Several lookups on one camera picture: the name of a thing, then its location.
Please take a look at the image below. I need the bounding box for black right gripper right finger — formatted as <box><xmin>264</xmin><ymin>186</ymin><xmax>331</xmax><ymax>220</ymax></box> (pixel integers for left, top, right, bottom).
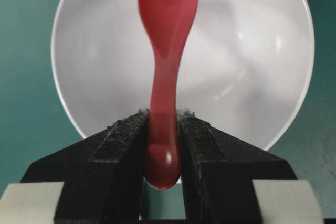
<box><xmin>177</xmin><ymin>115</ymin><xmax>297</xmax><ymax>223</ymax></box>

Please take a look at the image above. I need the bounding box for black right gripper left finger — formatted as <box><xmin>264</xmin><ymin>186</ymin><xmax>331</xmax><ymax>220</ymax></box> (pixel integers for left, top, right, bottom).
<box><xmin>22</xmin><ymin>113</ymin><xmax>148</xmax><ymax>223</ymax></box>

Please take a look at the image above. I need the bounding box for red plastic spoon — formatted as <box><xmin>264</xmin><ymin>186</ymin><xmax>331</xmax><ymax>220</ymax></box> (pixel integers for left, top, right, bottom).
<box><xmin>138</xmin><ymin>0</ymin><xmax>198</xmax><ymax>190</ymax></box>

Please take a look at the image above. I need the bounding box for white round bowl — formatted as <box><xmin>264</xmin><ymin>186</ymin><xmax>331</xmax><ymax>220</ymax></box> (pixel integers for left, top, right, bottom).
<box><xmin>51</xmin><ymin>0</ymin><xmax>314</xmax><ymax>150</ymax></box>

